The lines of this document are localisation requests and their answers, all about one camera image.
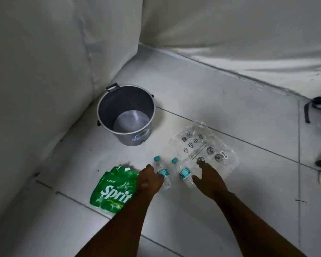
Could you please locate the person's left hand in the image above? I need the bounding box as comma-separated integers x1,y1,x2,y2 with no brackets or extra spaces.
136,164,165,196

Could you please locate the person's right hand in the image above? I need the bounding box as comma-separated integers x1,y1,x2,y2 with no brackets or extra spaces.
192,160,230,200

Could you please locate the small water bottle teal cap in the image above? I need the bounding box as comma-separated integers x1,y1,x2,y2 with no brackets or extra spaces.
153,156,172,190
171,157,197,188

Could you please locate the person's left forearm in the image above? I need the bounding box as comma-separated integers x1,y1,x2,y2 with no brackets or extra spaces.
75,190,161,257

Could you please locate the person's right forearm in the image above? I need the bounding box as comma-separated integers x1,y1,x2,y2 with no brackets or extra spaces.
213,190,307,257

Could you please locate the clear printed plastic bag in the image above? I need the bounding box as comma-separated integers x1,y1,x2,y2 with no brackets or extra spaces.
169,120,240,183

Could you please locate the green plastic bottle pack wrap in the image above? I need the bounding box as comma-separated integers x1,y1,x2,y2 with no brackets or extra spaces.
90,165,140,215

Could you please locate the grey metal bucket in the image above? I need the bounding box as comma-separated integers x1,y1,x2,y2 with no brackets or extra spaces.
97,83,156,147

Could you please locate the white fabric backdrop sheet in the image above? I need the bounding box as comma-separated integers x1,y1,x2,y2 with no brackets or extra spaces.
0,0,143,233
139,0,321,99

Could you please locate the black strapped bag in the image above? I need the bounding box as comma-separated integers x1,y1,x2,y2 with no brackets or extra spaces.
304,95,321,124

